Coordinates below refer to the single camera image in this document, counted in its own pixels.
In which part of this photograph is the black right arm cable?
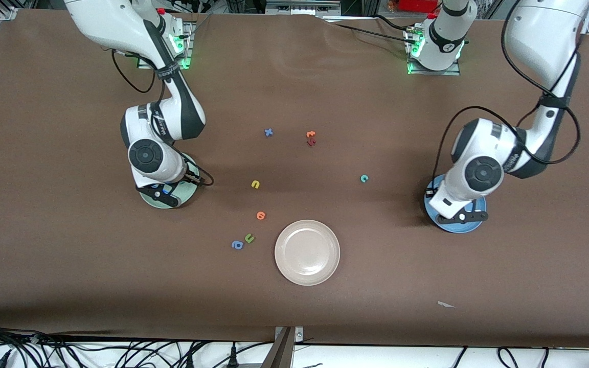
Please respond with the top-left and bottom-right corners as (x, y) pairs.
(111, 49), (214, 187)

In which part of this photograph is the pale beige plate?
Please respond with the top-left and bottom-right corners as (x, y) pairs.
(275, 220), (341, 286)

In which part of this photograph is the metal frame post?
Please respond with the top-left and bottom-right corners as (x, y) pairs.
(270, 326), (305, 368)

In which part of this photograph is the black cable on table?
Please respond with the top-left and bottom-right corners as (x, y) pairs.
(325, 14), (410, 44)

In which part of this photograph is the black cable bundle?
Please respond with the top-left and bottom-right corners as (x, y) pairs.
(0, 321), (75, 368)

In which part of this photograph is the green plate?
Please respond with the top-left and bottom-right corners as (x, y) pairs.
(139, 152), (201, 209)

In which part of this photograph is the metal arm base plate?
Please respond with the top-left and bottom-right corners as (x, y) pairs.
(404, 26), (463, 76)
(136, 19), (196, 70)

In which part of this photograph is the grey metal box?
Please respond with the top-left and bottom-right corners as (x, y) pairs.
(265, 0), (342, 11)

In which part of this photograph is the red box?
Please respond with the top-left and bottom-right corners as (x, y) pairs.
(398, 0), (439, 13)

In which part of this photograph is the brown table cover sheet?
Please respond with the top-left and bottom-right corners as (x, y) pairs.
(0, 9), (589, 348)

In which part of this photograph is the blue plate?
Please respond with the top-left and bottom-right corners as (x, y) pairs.
(424, 174), (487, 234)

